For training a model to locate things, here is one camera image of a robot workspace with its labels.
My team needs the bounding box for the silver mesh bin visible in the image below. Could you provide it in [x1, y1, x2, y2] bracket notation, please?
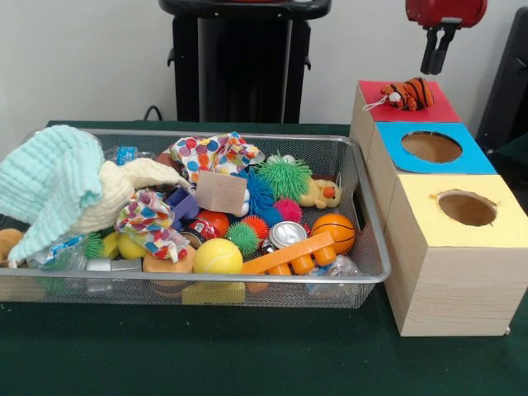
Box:
[0, 127, 392, 309]

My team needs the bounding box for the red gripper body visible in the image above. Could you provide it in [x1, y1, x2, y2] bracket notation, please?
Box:
[404, 0, 488, 29]

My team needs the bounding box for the black upright panel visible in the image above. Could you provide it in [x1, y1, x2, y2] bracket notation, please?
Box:
[476, 6, 528, 153]

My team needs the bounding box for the orange toy block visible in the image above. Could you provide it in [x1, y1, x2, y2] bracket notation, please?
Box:
[241, 230, 336, 276]

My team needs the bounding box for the polka dot cloth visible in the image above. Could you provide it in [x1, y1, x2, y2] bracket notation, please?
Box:
[168, 131, 263, 182]

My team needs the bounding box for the mint green cloth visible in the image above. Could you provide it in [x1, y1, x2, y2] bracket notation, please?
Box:
[0, 125, 106, 263]

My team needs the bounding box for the yellow duck plush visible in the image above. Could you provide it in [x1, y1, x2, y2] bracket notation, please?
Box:
[299, 177, 343, 210]

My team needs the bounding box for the tiger plush toy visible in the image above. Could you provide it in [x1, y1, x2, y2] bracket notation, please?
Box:
[362, 77, 436, 112]

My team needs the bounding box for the beige cardboard block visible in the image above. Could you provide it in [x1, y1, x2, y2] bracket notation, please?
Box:
[196, 169, 248, 216]

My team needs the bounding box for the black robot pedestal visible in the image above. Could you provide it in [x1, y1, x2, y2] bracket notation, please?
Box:
[158, 0, 333, 124]

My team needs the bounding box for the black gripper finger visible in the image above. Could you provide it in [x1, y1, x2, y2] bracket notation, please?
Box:
[419, 28, 436, 73]
[431, 27, 458, 75]

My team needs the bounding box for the pink spiky ball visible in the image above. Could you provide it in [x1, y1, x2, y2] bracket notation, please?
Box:
[274, 198, 304, 224]

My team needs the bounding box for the yellow ball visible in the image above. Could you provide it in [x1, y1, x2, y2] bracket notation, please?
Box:
[192, 238, 244, 276]

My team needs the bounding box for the wooden three-hole box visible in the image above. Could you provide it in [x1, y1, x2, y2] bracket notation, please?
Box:
[349, 80, 528, 338]

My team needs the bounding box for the dark green side tablecloth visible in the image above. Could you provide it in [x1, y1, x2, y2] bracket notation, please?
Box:
[493, 134, 528, 170]

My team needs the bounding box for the orange toy basketball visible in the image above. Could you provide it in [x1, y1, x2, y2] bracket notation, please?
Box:
[311, 213, 356, 255]

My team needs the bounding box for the green spiky ball toy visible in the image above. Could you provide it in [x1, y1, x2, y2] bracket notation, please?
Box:
[255, 153, 314, 198]

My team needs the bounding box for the cream white cloth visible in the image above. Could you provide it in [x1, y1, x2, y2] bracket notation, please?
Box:
[72, 158, 193, 236]

